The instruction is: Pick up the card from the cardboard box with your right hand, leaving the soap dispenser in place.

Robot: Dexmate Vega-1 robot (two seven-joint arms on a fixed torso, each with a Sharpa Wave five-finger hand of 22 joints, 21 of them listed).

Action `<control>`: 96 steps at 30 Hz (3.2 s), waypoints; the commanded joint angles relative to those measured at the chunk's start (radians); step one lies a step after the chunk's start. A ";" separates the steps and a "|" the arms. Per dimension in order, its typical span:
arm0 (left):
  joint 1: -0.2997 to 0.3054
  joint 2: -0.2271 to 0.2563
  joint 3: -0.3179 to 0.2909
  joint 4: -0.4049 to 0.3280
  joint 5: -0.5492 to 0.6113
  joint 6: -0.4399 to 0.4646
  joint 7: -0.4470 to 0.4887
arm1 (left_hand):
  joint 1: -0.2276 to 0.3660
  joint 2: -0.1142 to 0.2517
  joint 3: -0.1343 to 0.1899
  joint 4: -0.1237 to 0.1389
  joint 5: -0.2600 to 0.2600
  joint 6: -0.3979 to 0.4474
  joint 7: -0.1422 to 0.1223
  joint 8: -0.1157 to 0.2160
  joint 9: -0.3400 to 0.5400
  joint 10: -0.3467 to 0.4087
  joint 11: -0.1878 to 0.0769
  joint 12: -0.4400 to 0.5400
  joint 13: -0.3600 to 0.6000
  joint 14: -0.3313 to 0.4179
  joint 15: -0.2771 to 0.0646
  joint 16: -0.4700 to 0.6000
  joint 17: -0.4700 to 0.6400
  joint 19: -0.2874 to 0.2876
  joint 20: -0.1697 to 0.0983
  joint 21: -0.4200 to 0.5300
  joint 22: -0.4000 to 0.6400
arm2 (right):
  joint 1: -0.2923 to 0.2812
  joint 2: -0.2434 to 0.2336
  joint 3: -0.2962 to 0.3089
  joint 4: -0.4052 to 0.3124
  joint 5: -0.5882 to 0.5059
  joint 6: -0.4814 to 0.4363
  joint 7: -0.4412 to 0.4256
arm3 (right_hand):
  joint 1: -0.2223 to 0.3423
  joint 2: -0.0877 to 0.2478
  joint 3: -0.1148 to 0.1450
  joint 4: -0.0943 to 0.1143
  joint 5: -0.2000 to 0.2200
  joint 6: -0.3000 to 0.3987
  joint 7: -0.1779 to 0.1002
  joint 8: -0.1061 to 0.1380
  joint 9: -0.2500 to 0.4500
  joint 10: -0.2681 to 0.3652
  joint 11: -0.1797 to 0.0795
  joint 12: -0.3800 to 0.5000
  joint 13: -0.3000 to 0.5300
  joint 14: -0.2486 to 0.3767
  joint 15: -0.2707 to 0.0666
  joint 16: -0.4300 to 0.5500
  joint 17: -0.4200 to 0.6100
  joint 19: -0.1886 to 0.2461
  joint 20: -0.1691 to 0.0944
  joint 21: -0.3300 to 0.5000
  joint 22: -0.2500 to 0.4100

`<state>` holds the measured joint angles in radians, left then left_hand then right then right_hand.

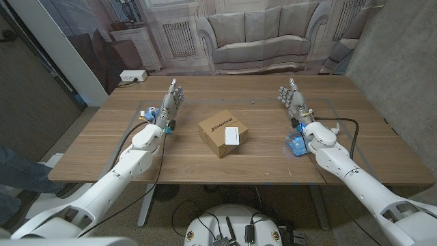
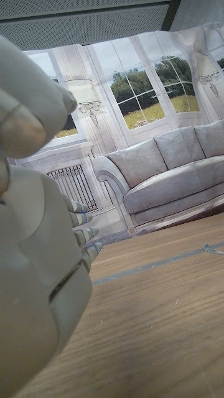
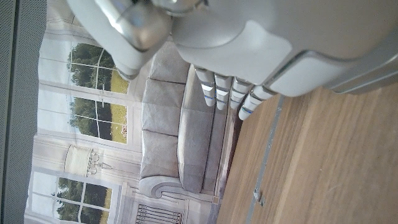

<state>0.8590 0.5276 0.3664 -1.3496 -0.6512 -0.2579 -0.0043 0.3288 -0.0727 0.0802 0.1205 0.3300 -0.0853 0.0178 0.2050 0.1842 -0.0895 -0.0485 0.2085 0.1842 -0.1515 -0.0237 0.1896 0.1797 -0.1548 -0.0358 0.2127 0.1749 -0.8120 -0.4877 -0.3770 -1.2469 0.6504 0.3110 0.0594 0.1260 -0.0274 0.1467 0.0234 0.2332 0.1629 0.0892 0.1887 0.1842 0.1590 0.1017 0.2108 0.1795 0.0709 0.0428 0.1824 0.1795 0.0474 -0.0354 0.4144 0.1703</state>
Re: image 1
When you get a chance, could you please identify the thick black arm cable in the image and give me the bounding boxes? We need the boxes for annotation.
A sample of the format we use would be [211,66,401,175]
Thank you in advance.
[108,120,151,172]
[313,117,360,161]

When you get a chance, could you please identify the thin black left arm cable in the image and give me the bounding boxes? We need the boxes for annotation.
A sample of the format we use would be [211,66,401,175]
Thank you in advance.
[76,131,168,238]

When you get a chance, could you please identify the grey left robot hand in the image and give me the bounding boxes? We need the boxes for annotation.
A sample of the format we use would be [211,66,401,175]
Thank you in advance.
[155,78,186,130]

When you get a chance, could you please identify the person leg in jeans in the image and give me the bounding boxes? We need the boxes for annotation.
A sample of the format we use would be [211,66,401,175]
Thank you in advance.
[0,146,66,226]

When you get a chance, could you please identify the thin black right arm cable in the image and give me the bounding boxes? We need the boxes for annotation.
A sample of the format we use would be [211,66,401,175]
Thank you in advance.
[300,133,383,246]

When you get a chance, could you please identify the brown cardboard box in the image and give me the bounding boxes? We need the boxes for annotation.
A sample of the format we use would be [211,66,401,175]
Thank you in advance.
[198,109,249,159]

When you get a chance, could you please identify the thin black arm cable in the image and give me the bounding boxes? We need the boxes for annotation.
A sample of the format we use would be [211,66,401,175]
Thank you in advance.
[300,133,383,246]
[76,131,168,238]

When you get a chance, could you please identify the black floor cable loop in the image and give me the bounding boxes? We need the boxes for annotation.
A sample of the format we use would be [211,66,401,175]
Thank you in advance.
[170,200,219,240]

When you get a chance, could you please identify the white robot chest edge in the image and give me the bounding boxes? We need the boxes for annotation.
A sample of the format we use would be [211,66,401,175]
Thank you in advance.
[0,236,137,246]

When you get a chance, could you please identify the small black floor box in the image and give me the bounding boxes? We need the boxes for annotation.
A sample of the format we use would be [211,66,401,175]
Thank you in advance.
[292,230,307,245]

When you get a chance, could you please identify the black door handle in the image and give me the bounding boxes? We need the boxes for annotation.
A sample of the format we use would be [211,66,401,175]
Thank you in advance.
[0,29,20,44]

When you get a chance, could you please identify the printed living room backdrop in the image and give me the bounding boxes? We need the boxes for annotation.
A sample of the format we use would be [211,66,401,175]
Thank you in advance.
[37,0,386,95]

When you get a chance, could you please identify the white robot torso base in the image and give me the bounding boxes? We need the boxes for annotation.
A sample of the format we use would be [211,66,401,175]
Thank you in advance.
[184,204,283,246]

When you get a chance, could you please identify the white floor stand base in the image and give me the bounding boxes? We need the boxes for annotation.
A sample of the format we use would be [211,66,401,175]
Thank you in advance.
[25,152,89,219]

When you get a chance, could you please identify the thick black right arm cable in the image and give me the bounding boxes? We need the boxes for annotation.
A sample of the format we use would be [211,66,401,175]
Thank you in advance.
[313,117,360,161]

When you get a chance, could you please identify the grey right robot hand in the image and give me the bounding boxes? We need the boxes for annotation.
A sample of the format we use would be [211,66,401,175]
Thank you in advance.
[277,77,313,127]

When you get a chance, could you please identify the white power strip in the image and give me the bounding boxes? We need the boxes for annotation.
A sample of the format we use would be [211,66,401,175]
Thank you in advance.
[119,69,148,83]

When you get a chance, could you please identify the clear soap dispenser bottle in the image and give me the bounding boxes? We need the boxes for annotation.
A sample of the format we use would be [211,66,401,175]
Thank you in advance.
[285,122,341,157]

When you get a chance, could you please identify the black adapter on torso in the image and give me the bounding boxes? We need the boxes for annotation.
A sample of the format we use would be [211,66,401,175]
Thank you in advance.
[244,223,255,244]

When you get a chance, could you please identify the white card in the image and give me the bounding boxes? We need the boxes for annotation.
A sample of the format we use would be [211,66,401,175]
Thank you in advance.
[224,126,240,146]

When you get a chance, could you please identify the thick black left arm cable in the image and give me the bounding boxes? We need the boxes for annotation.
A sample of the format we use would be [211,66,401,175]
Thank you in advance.
[108,120,151,172]

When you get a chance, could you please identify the black power strip cord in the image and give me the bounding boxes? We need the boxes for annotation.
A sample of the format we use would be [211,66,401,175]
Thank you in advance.
[115,77,139,88]

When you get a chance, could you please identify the black antenna on torso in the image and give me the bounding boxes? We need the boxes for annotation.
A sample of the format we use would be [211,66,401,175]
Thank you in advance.
[225,216,238,245]

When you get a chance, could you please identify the black round floor fan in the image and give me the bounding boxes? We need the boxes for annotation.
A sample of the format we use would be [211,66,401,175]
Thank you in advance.
[153,183,180,202]

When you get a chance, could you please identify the dark grey table leg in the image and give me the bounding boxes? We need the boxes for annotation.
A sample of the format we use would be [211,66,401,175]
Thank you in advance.
[309,184,330,232]

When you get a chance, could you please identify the white table leg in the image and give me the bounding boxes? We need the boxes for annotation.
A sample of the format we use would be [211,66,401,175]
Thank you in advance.
[137,183,156,228]

